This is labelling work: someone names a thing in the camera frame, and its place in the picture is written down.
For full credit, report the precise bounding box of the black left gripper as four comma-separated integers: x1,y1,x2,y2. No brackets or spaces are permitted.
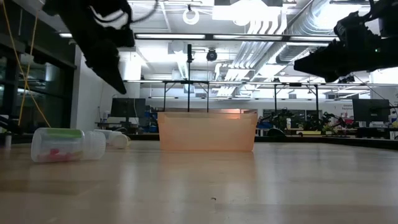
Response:
66,0,133,95

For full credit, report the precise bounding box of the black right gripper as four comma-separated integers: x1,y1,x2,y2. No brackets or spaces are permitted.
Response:
293,39,374,83

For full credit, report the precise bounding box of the clear pill bottle white cap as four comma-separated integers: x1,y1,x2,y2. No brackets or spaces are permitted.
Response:
92,128,123,147

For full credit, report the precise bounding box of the small yellow pill bottle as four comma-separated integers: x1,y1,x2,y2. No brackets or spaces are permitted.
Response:
111,133,131,150

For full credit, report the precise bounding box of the green label pill bottle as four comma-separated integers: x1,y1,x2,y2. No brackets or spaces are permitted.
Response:
30,127,107,164

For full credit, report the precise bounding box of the orange translucent plastic basket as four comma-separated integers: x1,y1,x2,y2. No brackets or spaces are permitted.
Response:
156,108,259,153

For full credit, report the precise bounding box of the black computer monitor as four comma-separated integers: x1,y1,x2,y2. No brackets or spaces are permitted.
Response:
109,97,147,119
351,98,391,124

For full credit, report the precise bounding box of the black tripod stand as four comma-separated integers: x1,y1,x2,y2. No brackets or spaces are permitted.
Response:
186,43,194,113

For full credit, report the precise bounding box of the long ceiling light bar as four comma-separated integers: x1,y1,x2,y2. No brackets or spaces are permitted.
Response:
134,32,340,42

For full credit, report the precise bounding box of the black background workstation frame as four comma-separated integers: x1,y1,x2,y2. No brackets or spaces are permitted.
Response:
272,82,320,113
162,79,210,113

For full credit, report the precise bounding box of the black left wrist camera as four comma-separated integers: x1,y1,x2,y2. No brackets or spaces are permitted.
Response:
117,27,136,49

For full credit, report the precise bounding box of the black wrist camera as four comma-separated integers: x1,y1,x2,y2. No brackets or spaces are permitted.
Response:
333,11,382,42
117,27,136,49

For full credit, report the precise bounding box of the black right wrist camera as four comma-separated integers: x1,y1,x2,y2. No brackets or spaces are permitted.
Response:
333,11,382,42

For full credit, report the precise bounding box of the yellow extension cable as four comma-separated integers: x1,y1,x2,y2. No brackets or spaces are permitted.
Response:
1,0,52,129

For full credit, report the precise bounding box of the white coiled cable ring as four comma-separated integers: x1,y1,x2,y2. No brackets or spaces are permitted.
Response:
182,7,200,26

